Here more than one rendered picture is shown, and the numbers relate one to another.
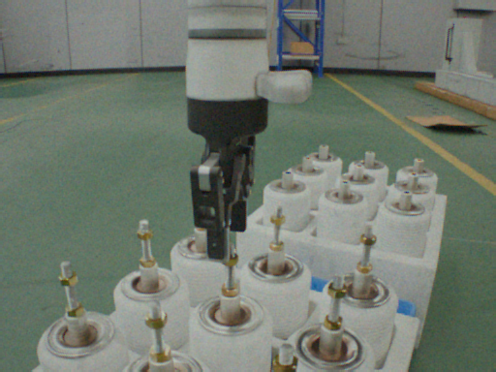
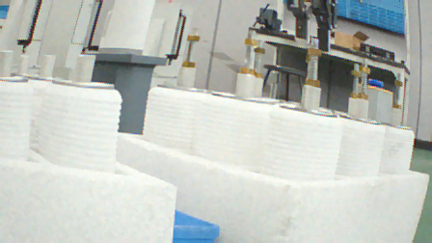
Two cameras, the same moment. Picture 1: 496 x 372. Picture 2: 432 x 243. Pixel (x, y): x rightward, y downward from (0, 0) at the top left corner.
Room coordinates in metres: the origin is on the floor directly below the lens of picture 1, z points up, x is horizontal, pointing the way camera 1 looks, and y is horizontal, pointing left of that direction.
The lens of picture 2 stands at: (1.33, 0.25, 0.27)
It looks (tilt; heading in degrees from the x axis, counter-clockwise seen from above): 3 degrees down; 201
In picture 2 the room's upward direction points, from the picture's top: 8 degrees clockwise
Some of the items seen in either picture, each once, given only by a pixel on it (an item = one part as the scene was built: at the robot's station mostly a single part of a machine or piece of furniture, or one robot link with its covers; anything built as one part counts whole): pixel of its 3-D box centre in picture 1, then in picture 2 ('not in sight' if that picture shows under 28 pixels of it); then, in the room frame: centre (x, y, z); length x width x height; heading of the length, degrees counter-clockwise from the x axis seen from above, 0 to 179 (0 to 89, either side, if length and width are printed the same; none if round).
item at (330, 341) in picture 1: (330, 337); (254, 89); (0.33, -0.09, 0.26); 0.02 x 0.02 x 0.03
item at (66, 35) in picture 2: not in sight; (106, 41); (-2.34, -2.01, 0.45); 1.51 x 0.57 x 0.74; 177
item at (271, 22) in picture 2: not in sight; (269, 18); (-4.06, -1.53, 0.87); 0.41 x 0.17 x 0.25; 177
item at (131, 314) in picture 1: (157, 339); (349, 186); (0.45, 0.11, 0.16); 0.10 x 0.10 x 0.18
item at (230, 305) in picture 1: (230, 305); not in sight; (0.39, 0.01, 0.26); 0.02 x 0.02 x 0.03
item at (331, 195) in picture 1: (344, 196); (44, 79); (0.75, -0.20, 0.25); 0.08 x 0.08 x 0.01
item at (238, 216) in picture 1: (236, 215); (303, 31); (0.42, 0.00, 0.36); 0.02 x 0.01 x 0.04; 75
